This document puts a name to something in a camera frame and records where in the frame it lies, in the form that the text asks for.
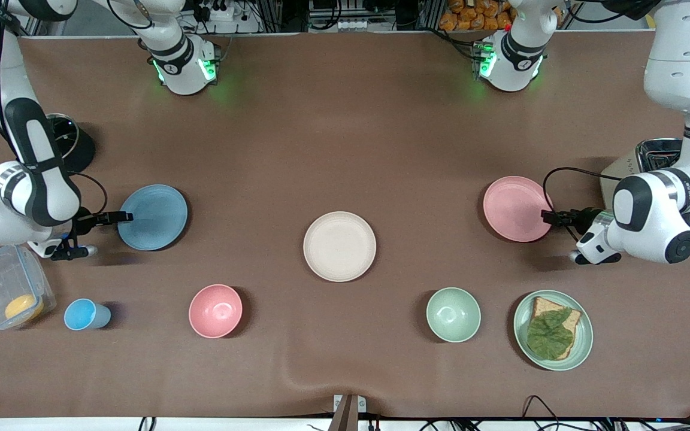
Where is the yellow round food piece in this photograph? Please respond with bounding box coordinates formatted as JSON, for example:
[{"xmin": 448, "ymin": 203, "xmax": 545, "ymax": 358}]
[{"xmin": 4, "ymin": 294, "xmax": 44, "ymax": 322}]

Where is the green plate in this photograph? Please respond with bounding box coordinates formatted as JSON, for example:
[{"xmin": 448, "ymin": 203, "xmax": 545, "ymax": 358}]
[{"xmin": 513, "ymin": 290, "xmax": 594, "ymax": 372}]

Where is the clear plastic container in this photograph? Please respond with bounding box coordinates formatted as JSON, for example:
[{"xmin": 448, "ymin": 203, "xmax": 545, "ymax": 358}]
[{"xmin": 0, "ymin": 243, "xmax": 57, "ymax": 332}]

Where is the green bowl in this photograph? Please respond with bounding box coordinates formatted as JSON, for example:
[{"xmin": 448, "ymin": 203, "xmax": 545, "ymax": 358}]
[{"xmin": 426, "ymin": 287, "xmax": 482, "ymax": 344}]

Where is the green lettuce leaf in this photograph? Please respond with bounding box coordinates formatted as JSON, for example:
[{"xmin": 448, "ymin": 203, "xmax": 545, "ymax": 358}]
[{"xmin": 526, "ymin": 308, "xmax": 575, "ymax": 361}]

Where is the bag of orange snacks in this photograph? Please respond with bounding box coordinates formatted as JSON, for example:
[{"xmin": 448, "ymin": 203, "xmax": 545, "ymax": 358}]
[{"xmin": 438, "ymin": 0, "xmax": 515, "ymax": 32}]

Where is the toast with lettuce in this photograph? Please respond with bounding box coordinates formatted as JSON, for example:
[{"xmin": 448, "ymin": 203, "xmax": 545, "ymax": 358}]
[{"xmin": 529, "ymin": 296, "xmax": 582, "ymax": 360}]

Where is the white power strip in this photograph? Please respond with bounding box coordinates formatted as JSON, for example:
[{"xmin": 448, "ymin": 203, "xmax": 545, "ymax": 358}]
[{"xmin": 192, "ymin": 0, "xmax": 263, "ymax": 34}]

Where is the blue cup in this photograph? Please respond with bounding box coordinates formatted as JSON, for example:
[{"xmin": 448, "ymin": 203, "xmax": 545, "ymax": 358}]
[{"xmin": 63, "ymin": 298, "xmax": 112, "ymax": 331}]

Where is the pink bowl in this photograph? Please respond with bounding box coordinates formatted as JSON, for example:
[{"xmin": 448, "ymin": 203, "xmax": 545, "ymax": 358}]
[{"xmin": 188, "ymin": 284, "xmax": 244, "ymax": 339}]

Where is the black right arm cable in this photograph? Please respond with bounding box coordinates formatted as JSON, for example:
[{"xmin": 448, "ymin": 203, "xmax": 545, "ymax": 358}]
[{"xmin": 68, "ymin": 172, "xmax": 109, "ymax": 217}]

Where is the beige plate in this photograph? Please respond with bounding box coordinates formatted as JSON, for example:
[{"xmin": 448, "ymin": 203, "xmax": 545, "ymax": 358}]
[{"xmin": 302, "ymin": 211, "xmax": 377, "ymax": 283}]

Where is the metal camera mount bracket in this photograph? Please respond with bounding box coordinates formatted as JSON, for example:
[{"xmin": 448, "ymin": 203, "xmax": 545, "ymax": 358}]
[{"xmin": 328, "ymin": 393, "xmax": 368, "ymax": 431}]

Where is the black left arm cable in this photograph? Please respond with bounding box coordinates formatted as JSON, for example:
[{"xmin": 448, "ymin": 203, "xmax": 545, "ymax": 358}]
[{"xmin": 542, "ymin": 167, "xmax": 608, "ymax": 241}]

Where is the black pot with blue handle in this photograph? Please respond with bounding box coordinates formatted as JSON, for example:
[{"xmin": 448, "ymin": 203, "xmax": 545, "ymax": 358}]
[{"xmin": 46, "ymin": 113, "xmax": 96, "ymax": 177}]

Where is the looped black floor cable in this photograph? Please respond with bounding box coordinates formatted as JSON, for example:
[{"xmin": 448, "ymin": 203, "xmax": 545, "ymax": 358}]
[{"xmin": 521, "ymin": 394, "xmax": 562, "ymax": 431}]

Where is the glass lid with blue knob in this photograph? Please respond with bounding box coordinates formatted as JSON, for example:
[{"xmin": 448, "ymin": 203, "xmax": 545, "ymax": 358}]
[{"xmin": 47, "ymin": 114, "xmax": 80, "ymax": 161}]

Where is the blue plate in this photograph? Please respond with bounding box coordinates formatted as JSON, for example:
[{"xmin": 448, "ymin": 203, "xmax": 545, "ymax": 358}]
[{"xmin": 117, "ymin": 184, "xmax": 189, "ymax": 251}]

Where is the silver toaster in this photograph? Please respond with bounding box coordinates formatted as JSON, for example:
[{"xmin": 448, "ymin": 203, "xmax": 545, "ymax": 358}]
[{"xmin": 599, "ymin": 138, "xmax": 690, "ymax": 233}]

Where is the pink plate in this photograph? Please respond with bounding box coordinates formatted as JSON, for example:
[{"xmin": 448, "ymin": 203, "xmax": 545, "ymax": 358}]
[{"xmin": 482, "ymin": 175, "xmax": 555, "ymax": 243}]

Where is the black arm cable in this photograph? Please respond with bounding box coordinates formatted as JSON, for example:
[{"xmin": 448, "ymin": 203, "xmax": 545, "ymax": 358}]
[
  {"xmin": 68, "ymin": 172, "xmax": 109, "ymax": 217},
  {"xmin": 542, "ymin": 167, "xmax": 608, "ymax": 241}
]

